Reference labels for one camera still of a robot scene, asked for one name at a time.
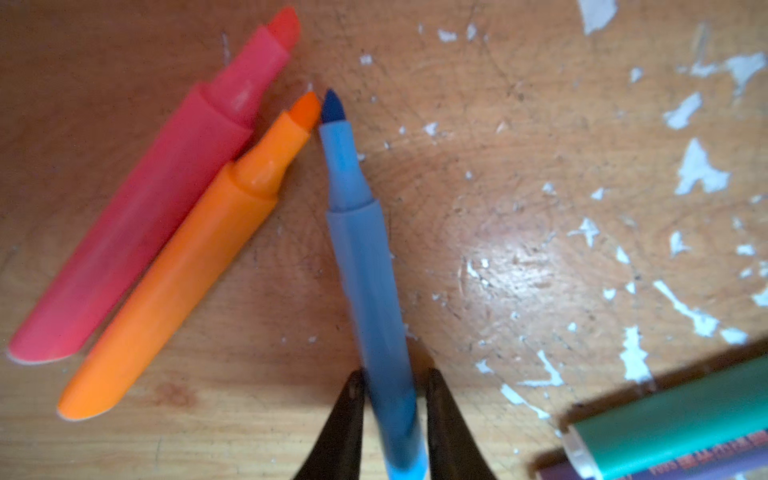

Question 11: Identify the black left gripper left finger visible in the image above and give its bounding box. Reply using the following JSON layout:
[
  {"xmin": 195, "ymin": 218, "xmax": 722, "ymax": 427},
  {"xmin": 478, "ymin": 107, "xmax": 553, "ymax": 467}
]
[{"xmin": 294, "ymin": 369, "xmax": 366, "ymax": 480}]

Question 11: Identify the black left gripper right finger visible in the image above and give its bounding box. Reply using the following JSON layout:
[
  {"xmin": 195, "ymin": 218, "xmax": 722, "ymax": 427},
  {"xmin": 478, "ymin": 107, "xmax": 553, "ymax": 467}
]
[{"xmin": 426, "ymin": 368, "xmax": 496, "ymax": 480}]

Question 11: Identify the blue marker pen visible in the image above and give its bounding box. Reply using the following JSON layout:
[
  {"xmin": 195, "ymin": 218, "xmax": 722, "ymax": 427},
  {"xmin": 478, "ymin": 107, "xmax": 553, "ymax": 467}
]
[{"xmin": 318, "ymin": 90, "xmax": 428, "ymax": 479}]

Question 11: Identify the green marker pen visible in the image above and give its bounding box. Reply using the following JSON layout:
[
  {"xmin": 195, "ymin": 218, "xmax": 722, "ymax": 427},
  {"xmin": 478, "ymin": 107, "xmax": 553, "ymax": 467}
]
[{"xmin": 562, "ymin": 356, "xmax": 767, "ymax": 479}]

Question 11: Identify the orange highlighter pen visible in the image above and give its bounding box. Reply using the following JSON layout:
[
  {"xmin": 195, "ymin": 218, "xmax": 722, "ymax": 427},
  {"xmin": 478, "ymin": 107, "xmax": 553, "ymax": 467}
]
[{"xmin": 57, "ymin": 91, "xmax": 321, "ymax": 421}]

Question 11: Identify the purple marker pen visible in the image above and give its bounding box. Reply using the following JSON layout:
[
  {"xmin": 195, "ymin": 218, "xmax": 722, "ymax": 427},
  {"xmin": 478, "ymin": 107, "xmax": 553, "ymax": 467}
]
[{"xmin": 534, "ymin": 430, "xmax": 767, "ymax": 480}]

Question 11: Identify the pink highlighter pen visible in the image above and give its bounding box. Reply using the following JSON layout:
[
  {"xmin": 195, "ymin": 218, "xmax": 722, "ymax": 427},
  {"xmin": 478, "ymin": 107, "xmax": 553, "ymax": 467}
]
[{"xmin": 8, "ymin": 7, "xmax": 301, "ymax": 365}]

